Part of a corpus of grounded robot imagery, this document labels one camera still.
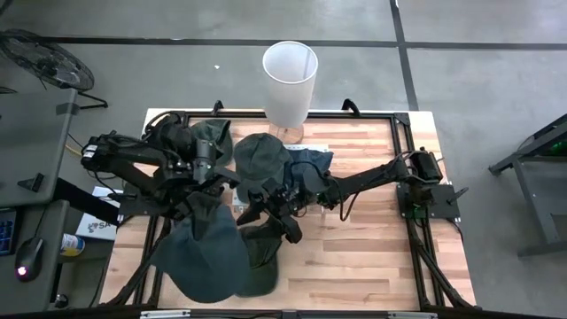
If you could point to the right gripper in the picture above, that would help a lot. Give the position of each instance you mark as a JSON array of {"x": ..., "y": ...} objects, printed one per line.
[{"x": 279, "y": 195}]

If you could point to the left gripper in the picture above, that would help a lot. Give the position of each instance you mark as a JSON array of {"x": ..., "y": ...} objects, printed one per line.
[{"x": 204, "y": 184}]

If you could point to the green denim baseball cap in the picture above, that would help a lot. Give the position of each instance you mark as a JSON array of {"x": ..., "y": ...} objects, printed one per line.
[
  {"x": 266, "y": 266},
  {"x": 221, "y": 137},
  {"x": 259, "y": 159}
]

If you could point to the blue denim baseball cap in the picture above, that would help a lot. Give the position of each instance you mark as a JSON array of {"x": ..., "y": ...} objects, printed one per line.
[
  {"x": 316, "y": 159},
  {"x": 204, "y": 266}
]

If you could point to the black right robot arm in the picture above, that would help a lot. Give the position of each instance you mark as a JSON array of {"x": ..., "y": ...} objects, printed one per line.
[{"x": 376, "y": 177}]

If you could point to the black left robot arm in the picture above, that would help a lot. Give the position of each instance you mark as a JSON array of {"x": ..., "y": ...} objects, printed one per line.
[{"x": 133, "y": 159}]

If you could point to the white printed cardboard box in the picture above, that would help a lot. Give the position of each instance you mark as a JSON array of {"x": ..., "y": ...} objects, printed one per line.
[{"x": 95, "y": 226}]

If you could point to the white lamp with wooden base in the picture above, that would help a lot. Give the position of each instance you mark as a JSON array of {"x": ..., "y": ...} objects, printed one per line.
[{"x": 288, "y": 88}]

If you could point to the white and yellow can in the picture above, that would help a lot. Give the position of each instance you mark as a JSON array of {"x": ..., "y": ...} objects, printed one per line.
[{"x": 71, "y": 244}]

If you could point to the black wedge stand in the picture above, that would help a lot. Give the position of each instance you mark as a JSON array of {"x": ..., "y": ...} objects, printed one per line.
[{"x": 31, "y": 182}]

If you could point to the black computer mouse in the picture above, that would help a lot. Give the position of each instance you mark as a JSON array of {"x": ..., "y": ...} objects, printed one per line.
[{"x": 31, "y": 257}]

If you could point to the grey desk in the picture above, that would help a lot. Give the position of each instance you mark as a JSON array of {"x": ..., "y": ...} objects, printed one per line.
[{"x": 31, "y": 133}]

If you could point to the backlit keyboard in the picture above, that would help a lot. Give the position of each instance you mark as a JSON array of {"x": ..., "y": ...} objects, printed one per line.
[{"x": 8, "y": 230}]

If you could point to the black floor fan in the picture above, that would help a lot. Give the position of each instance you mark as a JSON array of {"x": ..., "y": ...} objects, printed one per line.
[{"x": 48, "y": 62}]

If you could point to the black metal side table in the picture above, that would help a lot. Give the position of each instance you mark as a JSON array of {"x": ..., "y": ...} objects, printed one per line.
[{"x": 531, "y": 199}]

